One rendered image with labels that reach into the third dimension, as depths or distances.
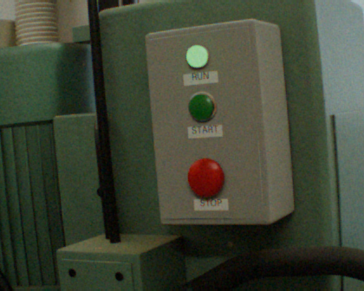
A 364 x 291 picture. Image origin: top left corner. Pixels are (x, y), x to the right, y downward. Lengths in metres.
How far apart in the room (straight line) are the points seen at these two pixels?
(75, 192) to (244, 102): 0.28
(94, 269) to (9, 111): 0.26
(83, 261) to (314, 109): 0.24
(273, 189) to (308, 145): 0.06
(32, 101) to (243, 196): 0.32
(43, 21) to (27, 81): 1.56
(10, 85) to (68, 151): 0.11
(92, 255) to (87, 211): 0.15
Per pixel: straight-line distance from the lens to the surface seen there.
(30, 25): 2.31
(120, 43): 0.65
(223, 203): 0.53
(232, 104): 0.52
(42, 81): 0.77
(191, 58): 0.53
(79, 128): 0.72
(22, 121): 0.77
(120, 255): 0.57
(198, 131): 0.54
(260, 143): 0.52
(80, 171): 0.73
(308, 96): 0.56
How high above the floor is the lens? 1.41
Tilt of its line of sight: 3 degrees down
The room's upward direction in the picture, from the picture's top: 5 degrees counter-clockwise
